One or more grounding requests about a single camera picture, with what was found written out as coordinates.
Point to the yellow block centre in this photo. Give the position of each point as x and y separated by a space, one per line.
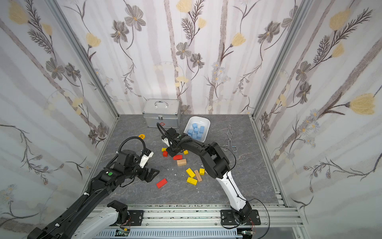
190 173

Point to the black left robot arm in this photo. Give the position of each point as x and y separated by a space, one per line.
126 164

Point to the red long block front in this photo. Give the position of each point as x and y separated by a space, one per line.
161 183

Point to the white plastic tray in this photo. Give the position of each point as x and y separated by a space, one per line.
201 121

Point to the natural wood block centre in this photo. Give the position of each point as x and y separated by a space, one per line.
181 162

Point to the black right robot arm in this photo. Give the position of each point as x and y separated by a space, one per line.
215 162

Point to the metal wire tongs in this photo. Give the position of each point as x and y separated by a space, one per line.
229 145

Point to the yellow speckled block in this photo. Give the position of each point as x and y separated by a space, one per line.
192 181

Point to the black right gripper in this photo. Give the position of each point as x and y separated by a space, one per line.
170 143

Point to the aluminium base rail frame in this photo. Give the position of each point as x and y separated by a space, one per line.
191 221

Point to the silver aluminium first aid case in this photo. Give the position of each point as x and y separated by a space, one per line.
166 112

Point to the red long block centre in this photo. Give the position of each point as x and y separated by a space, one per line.
178 157

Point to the red long block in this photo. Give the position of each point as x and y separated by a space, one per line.
161 183
178 157

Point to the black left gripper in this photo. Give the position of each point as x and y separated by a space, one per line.
146 172

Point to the small yellow cube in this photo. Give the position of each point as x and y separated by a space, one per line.
202 171

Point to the engraved wood block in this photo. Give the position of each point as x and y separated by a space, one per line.
198 176

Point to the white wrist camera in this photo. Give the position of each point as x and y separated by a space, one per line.
166 139
145 157

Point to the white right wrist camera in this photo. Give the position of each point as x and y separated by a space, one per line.
166 139

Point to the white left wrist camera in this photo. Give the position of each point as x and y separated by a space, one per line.
145 157

